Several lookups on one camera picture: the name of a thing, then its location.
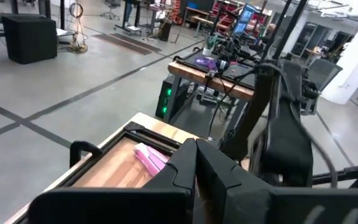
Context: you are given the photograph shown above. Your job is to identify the purple object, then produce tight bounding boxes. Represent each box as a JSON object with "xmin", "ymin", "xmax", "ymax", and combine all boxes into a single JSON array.
[{"xmin": 194, "ymin": 56, "xmax": 219, "ymax": 71}]

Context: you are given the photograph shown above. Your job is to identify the small plant white pot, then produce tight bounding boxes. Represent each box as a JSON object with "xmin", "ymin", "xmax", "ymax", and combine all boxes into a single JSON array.
[{"xmin": 202, "ymin": 34, "xmax": 222, "ymax": 57}]

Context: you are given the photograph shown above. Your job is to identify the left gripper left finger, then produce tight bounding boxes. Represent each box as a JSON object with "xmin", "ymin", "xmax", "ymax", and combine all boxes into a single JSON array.
[{"xmin": 28, "ymin": 139, "xmax": 198, "ymax": 224}]

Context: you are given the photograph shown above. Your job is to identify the person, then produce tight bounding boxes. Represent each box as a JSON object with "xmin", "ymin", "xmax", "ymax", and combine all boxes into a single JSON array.
[{"xmin": 261, "ymin": 23, "xmax": 278, "ymax": 44}]

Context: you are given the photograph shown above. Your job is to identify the computer tower green lights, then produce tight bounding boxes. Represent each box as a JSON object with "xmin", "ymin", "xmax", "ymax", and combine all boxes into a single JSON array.
[{"xmin": 155, "ymin": 79, "xmax": 180, "ymax": 121}]

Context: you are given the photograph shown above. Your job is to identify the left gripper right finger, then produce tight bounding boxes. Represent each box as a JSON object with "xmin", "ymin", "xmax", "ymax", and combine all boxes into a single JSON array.
[{"xmin": 196, "ymin": 139, "xmax": 358, "ymax": 224}]

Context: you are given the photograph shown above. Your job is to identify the grey office chair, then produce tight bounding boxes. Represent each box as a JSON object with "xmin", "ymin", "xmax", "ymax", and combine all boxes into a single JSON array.
[{"xmin": 303, "ymin": 58, "xmax": 343, "ymax": 116}]

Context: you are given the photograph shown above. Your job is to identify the black cube cabinet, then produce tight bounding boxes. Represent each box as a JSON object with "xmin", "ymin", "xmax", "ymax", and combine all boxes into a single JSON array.
[{"xmin": 1, "ymin": 15, "xmax": 58, "ymax": 65}]

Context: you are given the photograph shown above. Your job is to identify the pink white packaged item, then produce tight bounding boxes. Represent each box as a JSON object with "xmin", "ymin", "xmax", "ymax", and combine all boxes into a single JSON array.
[{"xmin": 133, "ymin": 142, "xmax": 170, "ymax": 177}]

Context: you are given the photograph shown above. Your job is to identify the brown floor mat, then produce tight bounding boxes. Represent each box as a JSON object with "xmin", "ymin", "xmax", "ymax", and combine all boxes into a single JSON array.
[{"xmin": 91, "ymin": 32, "xmax": 163, "ymax": 56}]

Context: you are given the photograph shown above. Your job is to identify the cable coil on stand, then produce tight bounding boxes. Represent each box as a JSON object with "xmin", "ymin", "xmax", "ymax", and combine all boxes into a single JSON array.
[{"xmin": 68, "ymin": 2, "xmax": 89, "ymax": 53}]

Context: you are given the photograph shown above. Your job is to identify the monitor with blue screen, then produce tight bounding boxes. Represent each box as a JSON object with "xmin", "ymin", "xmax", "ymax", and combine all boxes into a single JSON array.
[{"xmin": 231, "ymin": 3, "xmax": 257, "ymax": 37}]

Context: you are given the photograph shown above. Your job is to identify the wooden top background desk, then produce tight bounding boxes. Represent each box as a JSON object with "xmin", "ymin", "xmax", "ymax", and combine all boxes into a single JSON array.
[{"xmin": 167, "ymin": 49, "xmax": 257, "ymax": 125}]

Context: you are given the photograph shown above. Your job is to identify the red storage shelf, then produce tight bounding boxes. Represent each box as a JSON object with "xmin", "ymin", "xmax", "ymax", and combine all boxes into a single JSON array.
[{"xmin": 211, "ymin": 0, "xmax": 270, "ymax": 32}]

